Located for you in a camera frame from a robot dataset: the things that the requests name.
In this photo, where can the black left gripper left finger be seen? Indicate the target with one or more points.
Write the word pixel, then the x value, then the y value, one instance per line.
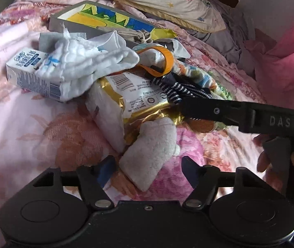
pixel 92 181

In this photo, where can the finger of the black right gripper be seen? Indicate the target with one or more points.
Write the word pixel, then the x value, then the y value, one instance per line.
pixel 229 112

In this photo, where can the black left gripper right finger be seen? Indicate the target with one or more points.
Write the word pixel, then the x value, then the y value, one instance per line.
pixel 203 180

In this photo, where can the white fluffy sock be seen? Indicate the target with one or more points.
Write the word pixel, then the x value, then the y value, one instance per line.
pixel 155 145

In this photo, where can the black white striped sock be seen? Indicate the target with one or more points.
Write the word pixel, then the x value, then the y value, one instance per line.
pixel 178 87

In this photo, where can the white quilted cloth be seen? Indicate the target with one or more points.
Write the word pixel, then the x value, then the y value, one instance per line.
pixel 76 63

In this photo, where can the grey cloth piece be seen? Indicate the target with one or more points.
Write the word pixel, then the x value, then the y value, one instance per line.
pixel 174 46

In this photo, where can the beige linen drawstring pouch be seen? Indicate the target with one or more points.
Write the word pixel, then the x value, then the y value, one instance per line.
pixel 137 36

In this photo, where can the person's right hand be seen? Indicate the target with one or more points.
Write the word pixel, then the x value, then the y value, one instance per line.
pixel 263 160

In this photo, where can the colourful patterned cloth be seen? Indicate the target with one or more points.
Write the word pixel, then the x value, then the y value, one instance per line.
pixel 195 75

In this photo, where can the pink curtain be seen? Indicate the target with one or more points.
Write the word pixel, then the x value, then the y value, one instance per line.
pixel 274 71

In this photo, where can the grey crumpled blanket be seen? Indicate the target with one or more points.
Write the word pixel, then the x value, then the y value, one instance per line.
pixel 230 42

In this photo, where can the pink floral bed sheet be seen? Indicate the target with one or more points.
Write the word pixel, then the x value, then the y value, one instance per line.
pixel 37 132

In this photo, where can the gold snack package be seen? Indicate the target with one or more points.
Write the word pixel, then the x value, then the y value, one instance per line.
pixel 139 101

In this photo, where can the white blue milk carton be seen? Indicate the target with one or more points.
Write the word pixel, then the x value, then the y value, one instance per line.
pixel 21 72

